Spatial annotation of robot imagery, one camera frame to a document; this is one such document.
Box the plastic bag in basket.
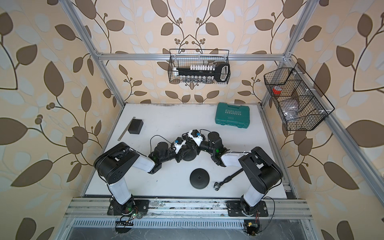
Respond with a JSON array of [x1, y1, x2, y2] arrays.
[[280, 99, 299, 121]]

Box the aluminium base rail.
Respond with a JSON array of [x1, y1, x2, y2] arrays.
[[64, 198, 313, 230]]

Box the black wire basket right wall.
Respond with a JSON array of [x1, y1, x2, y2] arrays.
[[264, 63, 335, 131]]

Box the small black box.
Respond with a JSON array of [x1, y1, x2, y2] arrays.
[[128, 119, 144, 135]]

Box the green plastic tool case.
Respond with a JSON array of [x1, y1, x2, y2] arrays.
[[215, 103, 250, 129]]

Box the black microphone stand pole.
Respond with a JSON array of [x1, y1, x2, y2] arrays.
[[182, 133, 192, 149]]

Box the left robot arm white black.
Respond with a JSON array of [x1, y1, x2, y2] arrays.
[[95, 142, 194, 216]]

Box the red item in basket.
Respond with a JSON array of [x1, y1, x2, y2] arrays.
[[273, 86, 283, 96]]

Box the black wire basket wall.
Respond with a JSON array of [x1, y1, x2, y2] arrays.
[[168, 48, 231, 84], [264, 63, 335, 131]]

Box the black round stand base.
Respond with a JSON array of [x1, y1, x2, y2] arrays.
[[179, 148, 198, 162]]

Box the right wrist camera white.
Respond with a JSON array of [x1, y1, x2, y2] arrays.
[[188, 130, 205, 145]]

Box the black wire basket back wall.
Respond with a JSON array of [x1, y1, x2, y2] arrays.
[[168, 48, 231, 84]]

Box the socket set rail black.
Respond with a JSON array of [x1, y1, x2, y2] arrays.
[[168, 63, 231, 84]]

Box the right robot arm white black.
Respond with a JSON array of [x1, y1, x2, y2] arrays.
[[187, 130, 283, 217]]

